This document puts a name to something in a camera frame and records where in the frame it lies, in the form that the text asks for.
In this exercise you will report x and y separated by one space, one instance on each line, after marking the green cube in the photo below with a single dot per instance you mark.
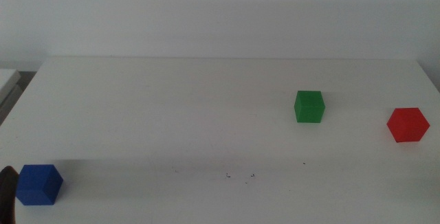
309 107

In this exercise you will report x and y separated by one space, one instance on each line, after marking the blue cube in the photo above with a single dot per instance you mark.
37 186

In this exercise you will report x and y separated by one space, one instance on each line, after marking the red cube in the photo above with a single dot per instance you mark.
408 125

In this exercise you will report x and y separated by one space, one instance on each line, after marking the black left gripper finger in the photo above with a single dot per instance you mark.
7 193

